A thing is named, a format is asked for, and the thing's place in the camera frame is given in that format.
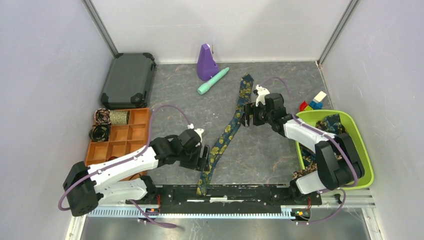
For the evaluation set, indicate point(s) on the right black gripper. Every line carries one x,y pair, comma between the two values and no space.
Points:
250,108

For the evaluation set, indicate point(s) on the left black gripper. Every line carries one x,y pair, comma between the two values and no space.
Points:
199,163

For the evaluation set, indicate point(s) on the blue yellow floral tie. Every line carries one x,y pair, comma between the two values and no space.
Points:
218,149

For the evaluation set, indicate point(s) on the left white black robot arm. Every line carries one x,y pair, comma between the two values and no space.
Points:
86,187

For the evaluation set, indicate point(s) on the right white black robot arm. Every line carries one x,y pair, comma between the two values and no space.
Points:
337,160

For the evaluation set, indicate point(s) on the pile of patterned ties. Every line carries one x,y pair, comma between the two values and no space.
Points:
331,124

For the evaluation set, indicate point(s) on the teal cylindrical pen tool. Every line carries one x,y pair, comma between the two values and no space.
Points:
205,87

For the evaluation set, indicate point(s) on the purple metronome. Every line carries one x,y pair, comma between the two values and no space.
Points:
206,67

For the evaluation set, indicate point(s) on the lime green plastic bin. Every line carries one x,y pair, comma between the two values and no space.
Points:
312,116

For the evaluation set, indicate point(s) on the colourful toy block stack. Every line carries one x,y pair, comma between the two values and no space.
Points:
315,104

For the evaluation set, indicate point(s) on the orange compartment tray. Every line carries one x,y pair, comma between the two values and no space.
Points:
123,139

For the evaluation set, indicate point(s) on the brown floral tie end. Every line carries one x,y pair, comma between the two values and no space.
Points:
303,172

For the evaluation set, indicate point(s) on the rolled olive speckled tie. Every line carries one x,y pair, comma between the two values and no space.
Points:
118,117

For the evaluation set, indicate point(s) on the rolled black patterned tie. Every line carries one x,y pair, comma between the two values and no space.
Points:
99,133

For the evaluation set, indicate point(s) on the dark green hard case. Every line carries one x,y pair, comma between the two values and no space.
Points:
129,81

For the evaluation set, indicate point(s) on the rolled pink brown tie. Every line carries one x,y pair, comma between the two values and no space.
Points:
102,117

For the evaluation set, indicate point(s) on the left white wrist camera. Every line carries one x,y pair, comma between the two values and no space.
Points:
199,131

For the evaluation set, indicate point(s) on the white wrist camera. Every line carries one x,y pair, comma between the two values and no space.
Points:
199,131
261,92

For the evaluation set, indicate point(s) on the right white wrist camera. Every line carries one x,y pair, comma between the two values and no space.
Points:
261,92

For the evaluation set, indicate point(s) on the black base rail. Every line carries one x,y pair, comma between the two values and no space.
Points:
227,199

